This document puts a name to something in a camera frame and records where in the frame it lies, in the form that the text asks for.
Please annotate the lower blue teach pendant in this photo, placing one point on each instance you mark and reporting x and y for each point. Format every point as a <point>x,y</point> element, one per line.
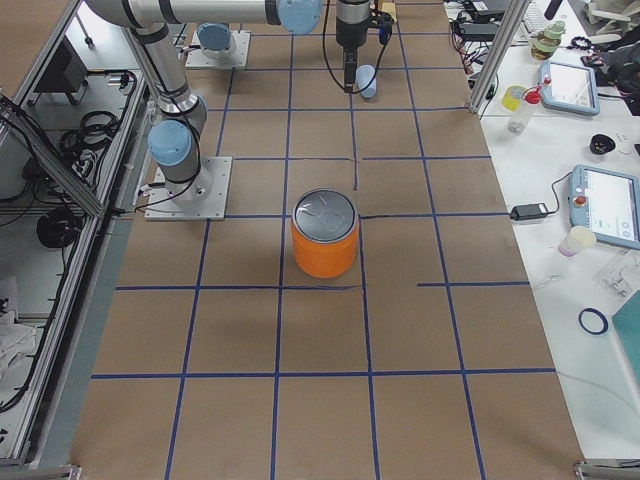
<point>607,203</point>

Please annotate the light blue plastic cup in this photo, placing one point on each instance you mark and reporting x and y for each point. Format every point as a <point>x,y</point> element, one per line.
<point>366,83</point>

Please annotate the white squeeze bottle red cap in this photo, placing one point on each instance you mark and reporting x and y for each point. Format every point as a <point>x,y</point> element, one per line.
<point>529,104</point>

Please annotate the white crumpled cloth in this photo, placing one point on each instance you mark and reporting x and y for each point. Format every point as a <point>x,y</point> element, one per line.
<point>18,341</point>

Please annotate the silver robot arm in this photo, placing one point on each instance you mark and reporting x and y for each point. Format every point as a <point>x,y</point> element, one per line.
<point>174,142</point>
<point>216,40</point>

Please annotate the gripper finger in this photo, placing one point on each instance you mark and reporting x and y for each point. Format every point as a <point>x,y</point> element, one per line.
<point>350,65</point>

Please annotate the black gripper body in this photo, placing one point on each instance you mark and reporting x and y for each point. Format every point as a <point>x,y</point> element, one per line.
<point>349,30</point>

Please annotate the black bowl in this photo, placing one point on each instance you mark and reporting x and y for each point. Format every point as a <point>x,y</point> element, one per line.
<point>601,144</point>

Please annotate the black power adapter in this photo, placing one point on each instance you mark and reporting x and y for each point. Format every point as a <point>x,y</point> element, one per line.
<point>532,211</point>

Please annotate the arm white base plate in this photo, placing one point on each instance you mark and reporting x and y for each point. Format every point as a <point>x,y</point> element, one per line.
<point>234,56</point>
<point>206,198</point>

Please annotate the yellow tape roll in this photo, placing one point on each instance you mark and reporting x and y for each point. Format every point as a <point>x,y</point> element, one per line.
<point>512,97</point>

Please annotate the aluminium frame post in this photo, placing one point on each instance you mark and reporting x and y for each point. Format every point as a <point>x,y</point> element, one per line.
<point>509,25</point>

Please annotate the wooden mug tree stand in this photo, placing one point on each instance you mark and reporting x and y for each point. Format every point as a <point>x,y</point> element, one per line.
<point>389,7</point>

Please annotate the green glass jar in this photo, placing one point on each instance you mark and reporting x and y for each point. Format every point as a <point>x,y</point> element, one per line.
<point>547,41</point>

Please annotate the upper blue teach pendant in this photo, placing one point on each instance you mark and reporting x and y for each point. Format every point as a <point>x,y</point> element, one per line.
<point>569,88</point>

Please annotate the blue teach pendant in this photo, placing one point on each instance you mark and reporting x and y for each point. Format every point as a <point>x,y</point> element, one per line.
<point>569,88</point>
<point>607,203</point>

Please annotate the small translucent cup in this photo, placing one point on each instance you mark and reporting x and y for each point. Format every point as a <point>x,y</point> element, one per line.
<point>577,239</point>

